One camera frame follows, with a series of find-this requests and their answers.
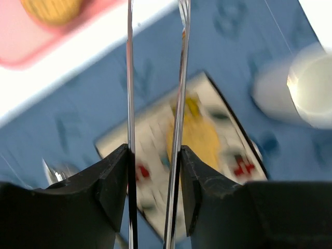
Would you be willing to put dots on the square floral plate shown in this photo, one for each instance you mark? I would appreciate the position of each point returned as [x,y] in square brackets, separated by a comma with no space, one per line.
[240,159]

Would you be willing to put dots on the metal tongs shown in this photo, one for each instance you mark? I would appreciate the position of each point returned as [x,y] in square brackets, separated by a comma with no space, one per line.
[155,143]

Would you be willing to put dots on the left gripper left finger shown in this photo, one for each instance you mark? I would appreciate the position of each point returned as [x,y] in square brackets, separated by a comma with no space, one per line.
[82,211]

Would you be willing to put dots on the small round muffin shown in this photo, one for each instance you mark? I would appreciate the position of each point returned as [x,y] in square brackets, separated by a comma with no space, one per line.
[53,12]

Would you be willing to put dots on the bread slice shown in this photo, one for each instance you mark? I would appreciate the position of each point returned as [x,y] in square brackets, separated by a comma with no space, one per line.
[201,136]

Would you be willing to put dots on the blue letter placemat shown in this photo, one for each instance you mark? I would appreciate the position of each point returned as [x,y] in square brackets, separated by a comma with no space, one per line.
[231,41]

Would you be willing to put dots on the pink tray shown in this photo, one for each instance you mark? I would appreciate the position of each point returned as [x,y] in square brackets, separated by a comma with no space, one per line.
[24,40]

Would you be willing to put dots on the white mug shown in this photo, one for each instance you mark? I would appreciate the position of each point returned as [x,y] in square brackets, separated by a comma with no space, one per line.
[297,89]

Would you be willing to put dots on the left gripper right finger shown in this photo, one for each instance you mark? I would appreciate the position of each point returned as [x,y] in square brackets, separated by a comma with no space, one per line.
[219,213]

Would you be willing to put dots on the spoon with patterned handle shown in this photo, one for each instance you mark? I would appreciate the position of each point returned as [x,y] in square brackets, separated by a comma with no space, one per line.
[59,172]

